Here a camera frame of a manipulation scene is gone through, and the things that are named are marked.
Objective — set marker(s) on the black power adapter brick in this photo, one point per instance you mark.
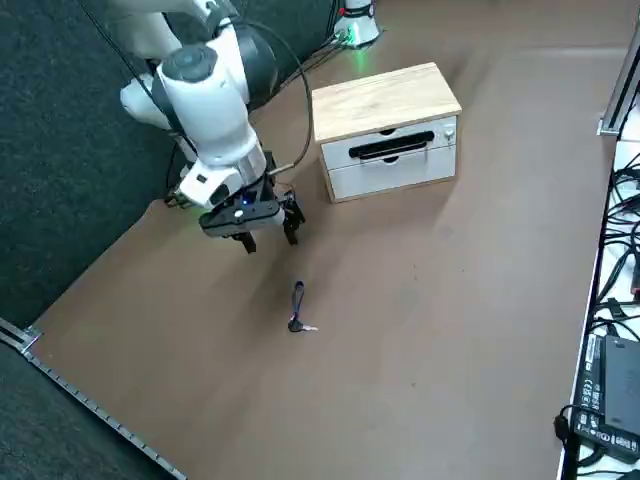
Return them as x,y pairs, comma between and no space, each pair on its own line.
622,380
615,442

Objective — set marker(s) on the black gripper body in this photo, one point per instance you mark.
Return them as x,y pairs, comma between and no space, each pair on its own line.
235,220

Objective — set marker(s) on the small silver hook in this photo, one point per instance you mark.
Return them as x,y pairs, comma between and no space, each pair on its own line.
449,134

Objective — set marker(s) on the wooden drawer box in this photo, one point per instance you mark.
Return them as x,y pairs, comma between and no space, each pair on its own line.
380,100

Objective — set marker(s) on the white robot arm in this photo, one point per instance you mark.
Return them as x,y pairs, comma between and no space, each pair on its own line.
360,30
210,100

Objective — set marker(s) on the aluminium profile post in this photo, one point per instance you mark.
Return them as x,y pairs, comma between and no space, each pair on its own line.
617,100

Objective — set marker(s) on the aluminium table edge rail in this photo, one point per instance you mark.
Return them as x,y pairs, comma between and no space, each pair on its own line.
106,415

